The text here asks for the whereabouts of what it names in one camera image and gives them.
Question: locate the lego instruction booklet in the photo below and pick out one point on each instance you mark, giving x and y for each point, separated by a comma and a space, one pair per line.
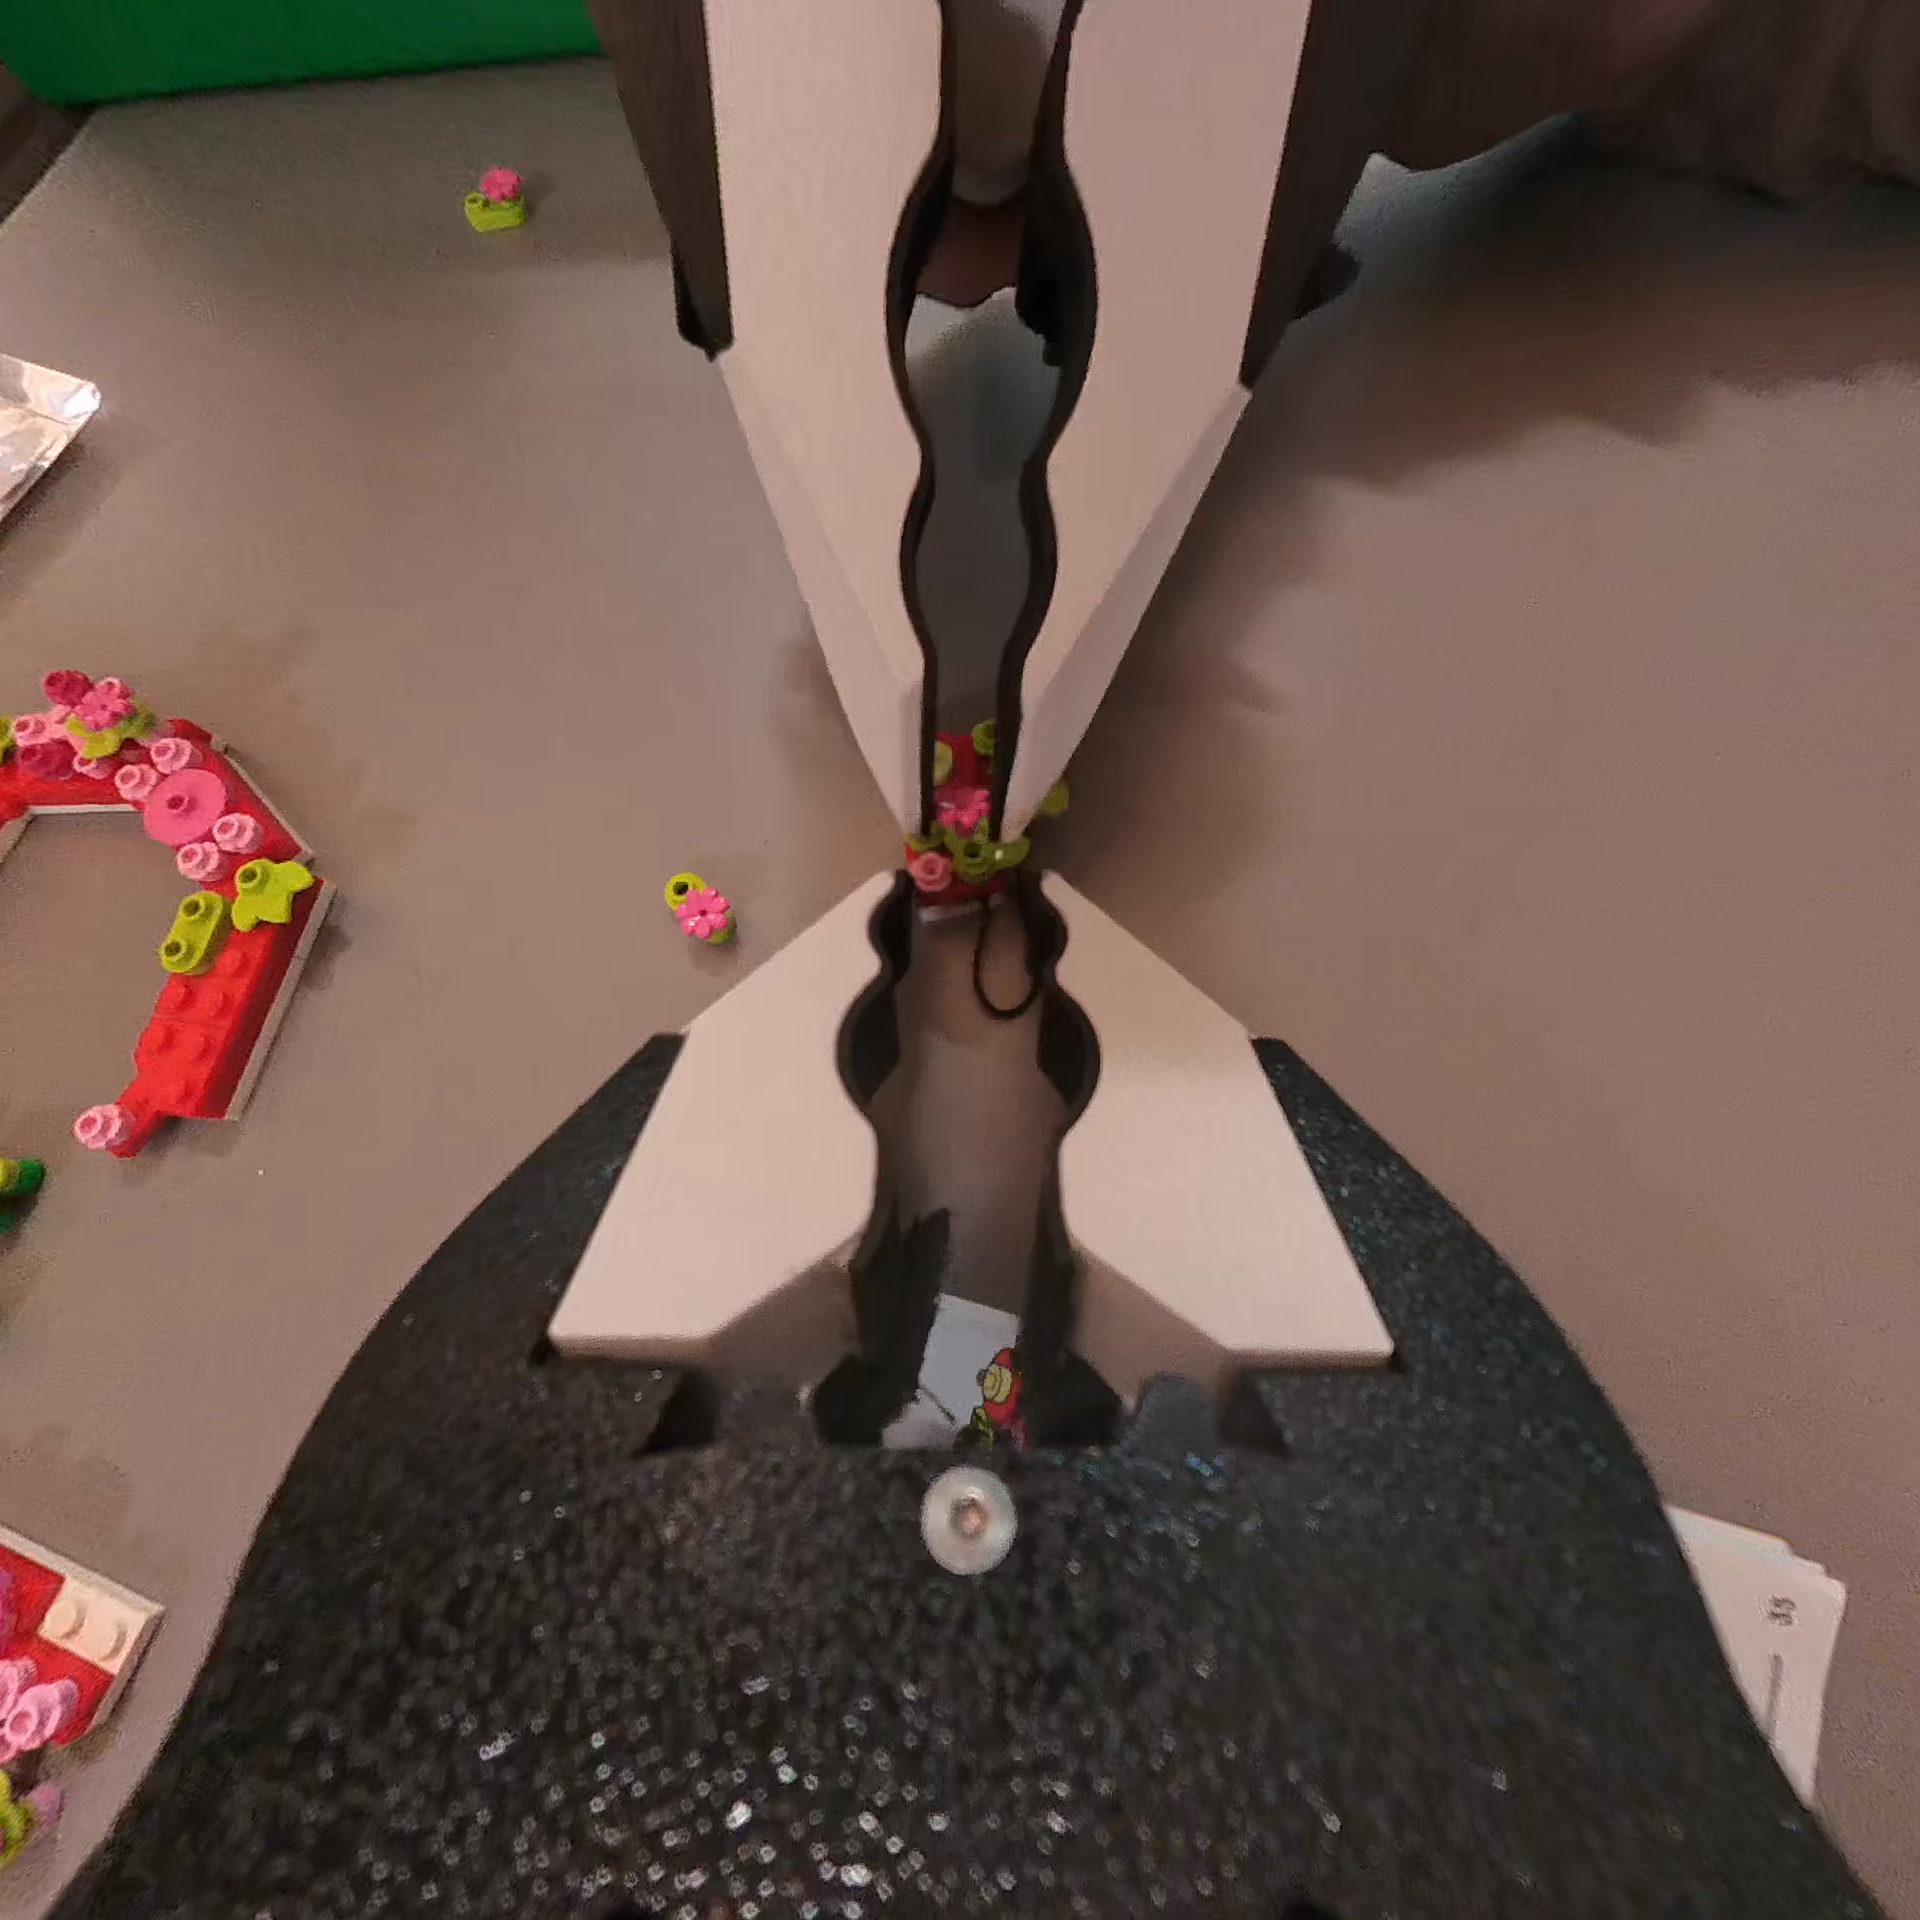
1754, 1633

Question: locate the clear plastic bag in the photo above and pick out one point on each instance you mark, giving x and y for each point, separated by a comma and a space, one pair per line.
38, 430

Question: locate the dark brown sofa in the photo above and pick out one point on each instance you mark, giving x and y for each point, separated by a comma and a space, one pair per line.
1650, 76

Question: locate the green plastic bin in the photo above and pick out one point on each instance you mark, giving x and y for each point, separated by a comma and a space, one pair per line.
302, 45

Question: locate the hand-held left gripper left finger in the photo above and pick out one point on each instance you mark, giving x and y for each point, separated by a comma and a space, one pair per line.
721, 1187

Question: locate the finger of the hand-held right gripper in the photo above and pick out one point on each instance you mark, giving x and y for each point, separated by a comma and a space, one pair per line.
811, 378
1155, 378

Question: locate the lime lego leaf pink flower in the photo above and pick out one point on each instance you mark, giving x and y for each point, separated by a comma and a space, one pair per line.
701, 910
494, 195

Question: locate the small red flowered lego assembly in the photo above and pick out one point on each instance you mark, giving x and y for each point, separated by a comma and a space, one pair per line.
942, 865

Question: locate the green lego piece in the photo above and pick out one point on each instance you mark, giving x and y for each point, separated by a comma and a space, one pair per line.
13, 1190

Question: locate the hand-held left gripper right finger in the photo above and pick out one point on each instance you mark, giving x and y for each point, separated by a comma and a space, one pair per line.
1200, 1201

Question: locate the red lego heart half flowers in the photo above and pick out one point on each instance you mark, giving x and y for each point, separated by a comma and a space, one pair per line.
195, 1035
45, 1590

